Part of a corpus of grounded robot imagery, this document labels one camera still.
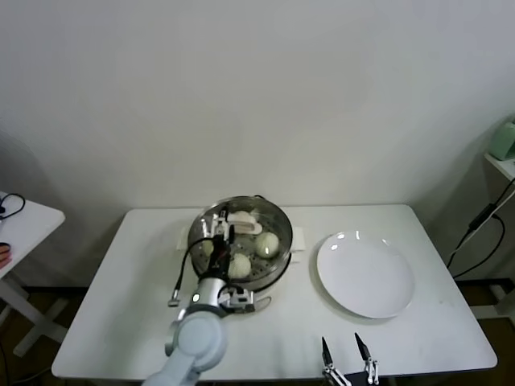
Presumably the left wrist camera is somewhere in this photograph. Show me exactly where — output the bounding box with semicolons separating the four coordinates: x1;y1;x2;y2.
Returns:
219;285;258;314

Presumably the white side table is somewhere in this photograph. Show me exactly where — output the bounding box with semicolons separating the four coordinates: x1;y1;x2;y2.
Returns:
481;151;515;319
0;191;66;359

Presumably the stainless steel steamer basket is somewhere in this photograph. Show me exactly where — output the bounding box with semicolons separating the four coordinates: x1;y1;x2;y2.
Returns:
175;195;307;290

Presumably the glass pot lid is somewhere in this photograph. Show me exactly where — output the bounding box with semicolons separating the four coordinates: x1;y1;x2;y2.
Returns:
187;195;294;283

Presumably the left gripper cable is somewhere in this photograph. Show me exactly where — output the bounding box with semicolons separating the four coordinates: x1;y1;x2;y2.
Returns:
167;238;214;308

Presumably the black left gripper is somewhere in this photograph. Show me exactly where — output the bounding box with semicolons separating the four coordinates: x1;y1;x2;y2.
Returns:
202;207;237;279

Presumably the thin black looped cable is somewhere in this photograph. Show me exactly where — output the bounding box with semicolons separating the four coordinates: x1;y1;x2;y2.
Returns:
0;193;26;220

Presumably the green box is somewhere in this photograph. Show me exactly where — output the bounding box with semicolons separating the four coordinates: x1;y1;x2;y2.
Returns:
490;115;515;162

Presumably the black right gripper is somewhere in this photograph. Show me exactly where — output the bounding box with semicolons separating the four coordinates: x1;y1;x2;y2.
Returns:
320;331;381;386

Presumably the cream electric cooker pot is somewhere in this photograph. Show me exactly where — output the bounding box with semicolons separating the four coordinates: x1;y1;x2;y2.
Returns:
188;248;303;313

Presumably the black cable with adapter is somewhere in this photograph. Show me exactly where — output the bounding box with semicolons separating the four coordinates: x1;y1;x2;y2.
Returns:
446;176;515;279

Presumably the white round plate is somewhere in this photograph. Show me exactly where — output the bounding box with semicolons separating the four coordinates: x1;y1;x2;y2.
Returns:
315;231;415;320

